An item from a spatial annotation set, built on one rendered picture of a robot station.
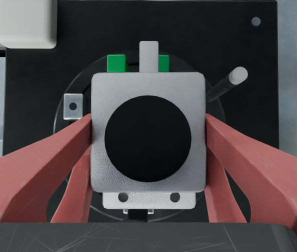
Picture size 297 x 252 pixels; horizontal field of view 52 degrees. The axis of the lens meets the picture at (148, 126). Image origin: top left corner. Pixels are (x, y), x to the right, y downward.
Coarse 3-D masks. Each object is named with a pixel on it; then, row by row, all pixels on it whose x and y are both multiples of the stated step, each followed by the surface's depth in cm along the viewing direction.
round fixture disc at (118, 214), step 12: (132, 48) 25; (96, 60) 25; (132, 60) 24; (180, 60) 24; (84, 72) 24; (96, 72) 24; (72, 84) 24; (84, 84) 24; (60, 108) 24; (216, 108) 24; (60, 120) 24; (96, 192) 24; (96, 204) 24; (120, 216) 24; (156, 216) 24; (168, 216) 24
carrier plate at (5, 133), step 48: (96, 0) 27; (144, 0) 27; (192, 0) 27; (240, 0) 27; (48, 48) 27; (96, 48) 27; (192, 48) 26; (240, 48) 26; (48, 96) 26; (240, 96) 26; (240, 192) 26
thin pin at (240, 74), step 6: (234, 72) 16; (240, 72) 16; (246, 72) 16; (228, 78) 17; (234, 78) 16; (240, 78) 16; (216, 84) 20; (222, 84) 18; (228, 84) 17; (234, 84) 17; (210, 90) 22; (216, 90) 20; (222, 90) 19; (210, 96) 22; (216, 96) 21
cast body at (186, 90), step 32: (96, 96) 11; (128, 96) 11; (160, 96) 11; (192, 96) 11; (96, 128) 11; (128, 128) 10; (160, 128) 10; (192, 128) 11; (96, 160) 11; (128, 160) 10; (160, 160) 10; (192, 160) 11; (128, 192) 14; (160, 192) 14; (192, 192) 14
